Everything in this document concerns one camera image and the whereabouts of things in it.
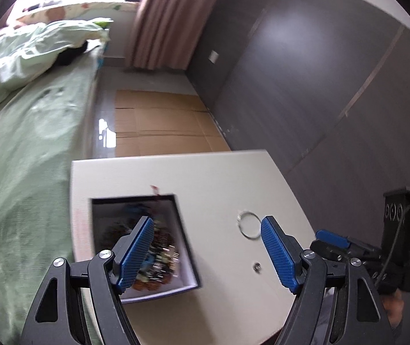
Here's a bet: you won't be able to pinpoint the dark beaded bracelet pile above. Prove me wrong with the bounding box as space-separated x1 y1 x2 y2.
102 218 182 292

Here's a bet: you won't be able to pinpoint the black jewelry box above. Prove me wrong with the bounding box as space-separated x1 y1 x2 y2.
91 194 202 304

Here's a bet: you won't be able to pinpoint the bed with green sheet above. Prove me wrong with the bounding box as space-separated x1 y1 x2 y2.
0 40 106 344

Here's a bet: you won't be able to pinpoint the flattened cardboard sheets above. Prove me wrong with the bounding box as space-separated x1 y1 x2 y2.
114 90 230 157

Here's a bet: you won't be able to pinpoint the light green duvet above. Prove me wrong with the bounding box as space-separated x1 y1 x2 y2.
0 20 109 102

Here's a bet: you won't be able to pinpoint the green small object on bed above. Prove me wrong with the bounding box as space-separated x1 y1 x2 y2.
95 21 110 30

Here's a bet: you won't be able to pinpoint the pink curtain right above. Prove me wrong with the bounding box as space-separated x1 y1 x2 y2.
125 0 217 71

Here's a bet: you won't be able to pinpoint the black cable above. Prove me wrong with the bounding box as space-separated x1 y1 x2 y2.
375 206 410 288

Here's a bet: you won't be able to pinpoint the silver bangle ring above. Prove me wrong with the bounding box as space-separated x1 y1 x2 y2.
235 210 264 240

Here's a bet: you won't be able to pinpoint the white wall switch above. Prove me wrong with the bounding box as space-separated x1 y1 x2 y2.
209 51 219 63

